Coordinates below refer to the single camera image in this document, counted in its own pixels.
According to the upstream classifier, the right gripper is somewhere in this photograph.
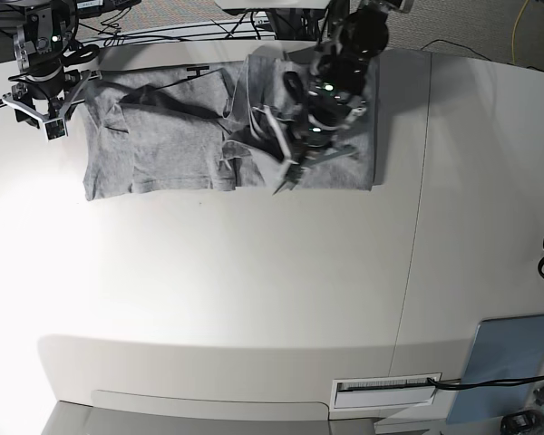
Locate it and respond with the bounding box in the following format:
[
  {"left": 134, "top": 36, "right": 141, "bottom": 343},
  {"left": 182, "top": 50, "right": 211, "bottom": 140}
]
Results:
[{"left": 0, "top": 70, "right": 102, "bottom": 124}]

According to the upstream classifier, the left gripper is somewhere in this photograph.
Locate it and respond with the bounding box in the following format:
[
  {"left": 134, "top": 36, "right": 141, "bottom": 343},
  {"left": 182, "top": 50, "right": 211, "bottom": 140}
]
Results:
[{"left": 253, "top": 105, "right": 357, "bottom": 172}]

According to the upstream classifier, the grey T-shirt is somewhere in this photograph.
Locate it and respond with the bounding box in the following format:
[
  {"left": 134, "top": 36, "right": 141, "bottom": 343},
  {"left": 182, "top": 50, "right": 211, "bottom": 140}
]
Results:
[{"left": 82, "top": 47, "right": 384, "bottom": 203}]

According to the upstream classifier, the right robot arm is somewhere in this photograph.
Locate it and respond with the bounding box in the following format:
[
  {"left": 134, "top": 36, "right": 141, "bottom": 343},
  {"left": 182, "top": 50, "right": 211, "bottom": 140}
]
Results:
[{"left": 0, "top": 1, "right": 374, "bottom": 167}]

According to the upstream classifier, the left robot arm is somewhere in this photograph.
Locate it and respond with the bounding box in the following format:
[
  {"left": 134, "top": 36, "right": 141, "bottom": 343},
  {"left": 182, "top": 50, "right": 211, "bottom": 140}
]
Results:
[{"left": 250, "top": 1, "right": 413, "bottom": 184}]

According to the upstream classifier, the blue-grey tablet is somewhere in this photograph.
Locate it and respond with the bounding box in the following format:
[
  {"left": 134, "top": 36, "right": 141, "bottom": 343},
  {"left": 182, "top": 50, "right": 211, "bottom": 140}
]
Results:
[{"left": 446, "top": 314, "right": 544, "bottom": 425}]

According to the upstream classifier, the black device bottom right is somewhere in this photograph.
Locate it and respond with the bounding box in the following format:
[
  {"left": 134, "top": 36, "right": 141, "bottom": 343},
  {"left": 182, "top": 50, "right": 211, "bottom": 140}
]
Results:
[{"left": 500, "top": 410, "right": 544, "bottom": 435}]

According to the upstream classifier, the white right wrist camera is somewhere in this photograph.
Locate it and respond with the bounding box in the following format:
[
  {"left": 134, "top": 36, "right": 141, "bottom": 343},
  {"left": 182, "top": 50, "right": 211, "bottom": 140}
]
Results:
[{"left": 44, "top": 118, "right": 68, "bottom": 140}]

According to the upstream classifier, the yellow cable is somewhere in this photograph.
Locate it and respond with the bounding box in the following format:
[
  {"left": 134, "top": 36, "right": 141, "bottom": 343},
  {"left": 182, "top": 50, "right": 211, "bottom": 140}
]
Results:
[{"left": 509, "top": 0, "right": 529, "bottom": 64}]

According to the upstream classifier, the black cable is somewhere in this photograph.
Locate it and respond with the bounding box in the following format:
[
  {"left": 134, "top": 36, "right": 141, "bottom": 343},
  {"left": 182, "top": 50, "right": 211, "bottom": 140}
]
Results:
[{"left": 428, "top": 373, "right": 544, "bottom": 392}]

